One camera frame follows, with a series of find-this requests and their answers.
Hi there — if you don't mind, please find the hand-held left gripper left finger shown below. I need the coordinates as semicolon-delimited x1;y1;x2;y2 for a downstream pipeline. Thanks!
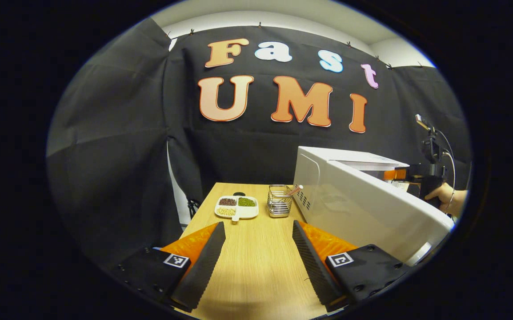
108;221;227;313

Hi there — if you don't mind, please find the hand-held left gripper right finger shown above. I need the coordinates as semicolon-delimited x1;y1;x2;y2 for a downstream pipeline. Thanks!
292;220;413;312

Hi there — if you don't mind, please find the white microwave oven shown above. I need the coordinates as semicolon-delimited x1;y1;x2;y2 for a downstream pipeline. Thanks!
293;146;455;267

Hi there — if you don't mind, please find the white divided dish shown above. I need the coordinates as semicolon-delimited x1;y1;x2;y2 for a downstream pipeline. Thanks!
214;195;260;222

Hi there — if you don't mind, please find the black backdrop cloth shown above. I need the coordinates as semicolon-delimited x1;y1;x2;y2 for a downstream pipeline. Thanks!
47;18;473;267

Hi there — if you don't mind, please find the row of small cloth clips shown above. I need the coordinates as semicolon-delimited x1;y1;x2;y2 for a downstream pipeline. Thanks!
166;20;424;71

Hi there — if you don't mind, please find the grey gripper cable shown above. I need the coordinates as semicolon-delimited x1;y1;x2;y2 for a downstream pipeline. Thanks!
434;129;457;214

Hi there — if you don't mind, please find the metal wire basket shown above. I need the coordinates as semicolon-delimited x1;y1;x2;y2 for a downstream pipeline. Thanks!
267;184;293;218

